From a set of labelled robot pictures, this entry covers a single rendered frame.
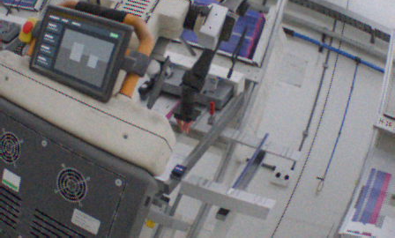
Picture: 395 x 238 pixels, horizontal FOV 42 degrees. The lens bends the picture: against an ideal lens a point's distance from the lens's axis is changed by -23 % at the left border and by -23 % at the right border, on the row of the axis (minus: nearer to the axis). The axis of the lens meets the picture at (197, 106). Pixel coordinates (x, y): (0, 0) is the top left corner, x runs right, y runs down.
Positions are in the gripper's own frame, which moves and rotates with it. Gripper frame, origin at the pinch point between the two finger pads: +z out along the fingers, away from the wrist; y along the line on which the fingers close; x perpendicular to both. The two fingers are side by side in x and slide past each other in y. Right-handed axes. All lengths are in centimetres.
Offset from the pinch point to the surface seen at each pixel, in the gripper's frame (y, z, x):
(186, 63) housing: 18.0, -8.3, -35.8
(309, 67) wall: -9, 56, -190
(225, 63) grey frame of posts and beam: 3.3, -8.6, -45.4
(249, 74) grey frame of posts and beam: -9.5, -7.5, -44.2
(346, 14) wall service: -33, 7, -209
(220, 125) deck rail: -10.2, 0.9, -12.2
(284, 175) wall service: -18, 110, -130
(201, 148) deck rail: -10.2, 1.1, 6.0
